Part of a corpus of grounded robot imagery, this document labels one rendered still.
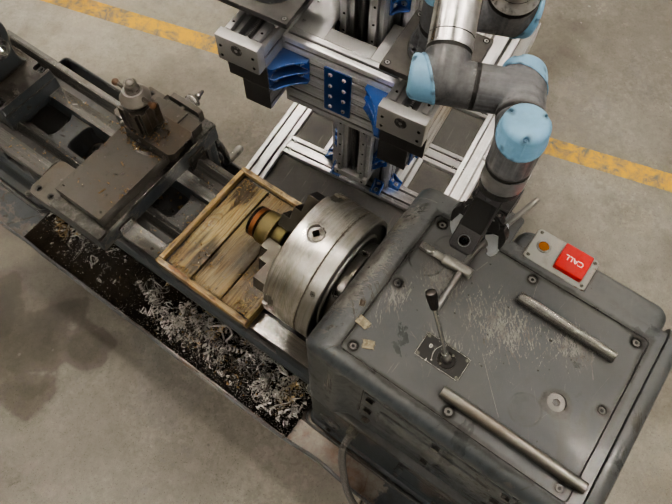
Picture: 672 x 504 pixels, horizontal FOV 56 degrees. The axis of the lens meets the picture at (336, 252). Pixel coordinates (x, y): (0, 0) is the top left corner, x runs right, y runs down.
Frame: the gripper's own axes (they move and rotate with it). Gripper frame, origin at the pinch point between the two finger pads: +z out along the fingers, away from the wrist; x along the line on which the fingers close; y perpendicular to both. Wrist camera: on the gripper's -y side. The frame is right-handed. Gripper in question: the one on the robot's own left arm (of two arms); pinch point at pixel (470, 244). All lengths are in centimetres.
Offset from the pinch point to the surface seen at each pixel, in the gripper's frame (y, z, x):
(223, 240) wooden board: -15, 41, 58
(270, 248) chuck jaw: -16.9, 18.8, 37.7
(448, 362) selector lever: -21.4, 3.5, -8.7
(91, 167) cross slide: -21, 33, 96
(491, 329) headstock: -10.9, 4.2, -11.9
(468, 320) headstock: -11.9, 4.2, -7.5
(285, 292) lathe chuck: -25.1, 13.0, 26.6
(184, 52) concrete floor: 82, 130, 182
